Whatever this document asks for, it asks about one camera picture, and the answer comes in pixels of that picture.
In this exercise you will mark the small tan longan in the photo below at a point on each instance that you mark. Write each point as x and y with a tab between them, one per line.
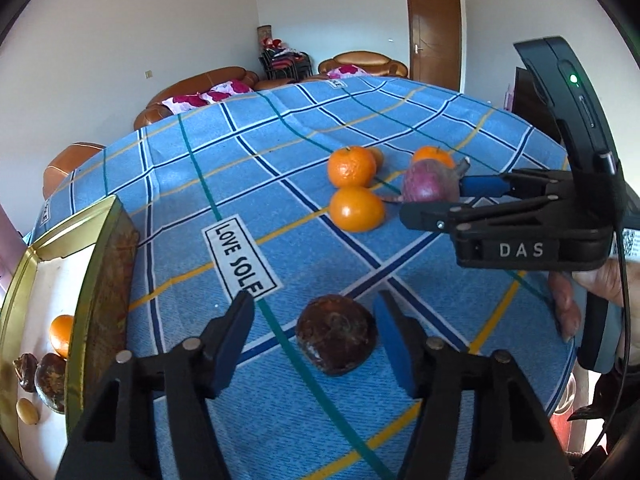
27	411
378	156

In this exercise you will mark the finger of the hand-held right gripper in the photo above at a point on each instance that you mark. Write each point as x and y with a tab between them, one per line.
480	183
425	212

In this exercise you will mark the brown leather armchair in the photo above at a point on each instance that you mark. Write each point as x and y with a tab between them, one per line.
360	57

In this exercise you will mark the blue plaid tablecloth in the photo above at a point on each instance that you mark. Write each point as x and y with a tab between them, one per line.
300	110

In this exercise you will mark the smooth orange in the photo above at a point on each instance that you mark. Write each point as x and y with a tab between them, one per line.
62	335
432	155
357	208

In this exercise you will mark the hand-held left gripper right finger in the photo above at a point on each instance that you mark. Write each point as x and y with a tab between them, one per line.
397	345

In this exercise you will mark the brown leather sofa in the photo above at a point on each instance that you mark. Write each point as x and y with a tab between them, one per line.
200	77

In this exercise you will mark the brown wooden door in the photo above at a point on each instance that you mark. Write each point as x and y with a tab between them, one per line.
432	35

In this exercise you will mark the stack of dark chairs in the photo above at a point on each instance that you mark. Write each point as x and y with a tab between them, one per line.
285	65

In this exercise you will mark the person's right hand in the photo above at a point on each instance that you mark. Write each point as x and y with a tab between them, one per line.
567	305

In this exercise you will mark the purple sweet potato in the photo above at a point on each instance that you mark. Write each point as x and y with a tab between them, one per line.
430	182

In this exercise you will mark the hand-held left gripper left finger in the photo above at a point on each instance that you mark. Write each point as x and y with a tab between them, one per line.
235	340

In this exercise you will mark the gold rectangular tin box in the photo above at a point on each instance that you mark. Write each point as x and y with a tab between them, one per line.
105	280

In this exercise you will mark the large orange with stem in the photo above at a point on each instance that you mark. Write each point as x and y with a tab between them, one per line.
350	166

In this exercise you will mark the black television screen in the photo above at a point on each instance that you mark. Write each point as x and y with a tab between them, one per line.
535	105

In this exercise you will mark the dark brown water chestnut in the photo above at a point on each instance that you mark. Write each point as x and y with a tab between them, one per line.
50	382
25	372
336	335

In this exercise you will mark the tall patterned vase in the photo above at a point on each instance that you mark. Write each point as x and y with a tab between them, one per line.
263	32

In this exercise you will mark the white red floral pillow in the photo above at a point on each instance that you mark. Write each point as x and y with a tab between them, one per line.
347	70
227	90
182	104

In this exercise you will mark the red plush toy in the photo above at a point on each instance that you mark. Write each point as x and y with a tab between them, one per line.
272	42

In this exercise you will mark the orange leather armchair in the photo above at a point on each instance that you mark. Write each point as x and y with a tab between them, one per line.
70	160

